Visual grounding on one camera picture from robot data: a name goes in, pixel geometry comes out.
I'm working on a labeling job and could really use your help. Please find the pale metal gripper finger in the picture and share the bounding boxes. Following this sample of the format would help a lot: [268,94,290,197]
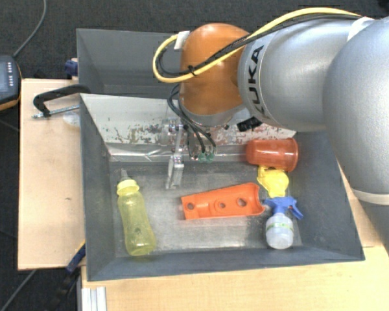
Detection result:
[173,155,185,188]
[165,156,176,190]

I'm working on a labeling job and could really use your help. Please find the orange flat plastic holed part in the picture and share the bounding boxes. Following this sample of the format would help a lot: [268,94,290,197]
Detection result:
[180,182,266,221]

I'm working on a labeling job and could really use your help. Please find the yellow clear plastic bottle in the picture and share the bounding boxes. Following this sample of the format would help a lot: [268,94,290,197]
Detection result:
[116,168,158,257]

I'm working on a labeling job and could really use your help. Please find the grey metal bin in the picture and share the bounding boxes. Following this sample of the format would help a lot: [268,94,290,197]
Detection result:
[76,27,366,282]

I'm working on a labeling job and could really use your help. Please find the yellow plastic toy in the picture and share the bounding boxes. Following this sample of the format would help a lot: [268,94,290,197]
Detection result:
[256,165,290,199]

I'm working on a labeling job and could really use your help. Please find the red-orange plastic cup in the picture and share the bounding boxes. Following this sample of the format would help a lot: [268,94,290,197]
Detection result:
[245,137,300,173]

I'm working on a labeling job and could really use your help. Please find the white spray bottle blue head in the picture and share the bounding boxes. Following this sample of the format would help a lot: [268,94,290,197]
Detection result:
[263,196,304,250]

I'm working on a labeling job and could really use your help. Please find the pale wood board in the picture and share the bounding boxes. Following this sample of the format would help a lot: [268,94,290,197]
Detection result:
[18,78,86,271]

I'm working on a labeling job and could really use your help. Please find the black cylinder on white bracket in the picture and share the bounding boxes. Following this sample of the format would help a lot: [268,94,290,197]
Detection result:
[227,109,264,133]

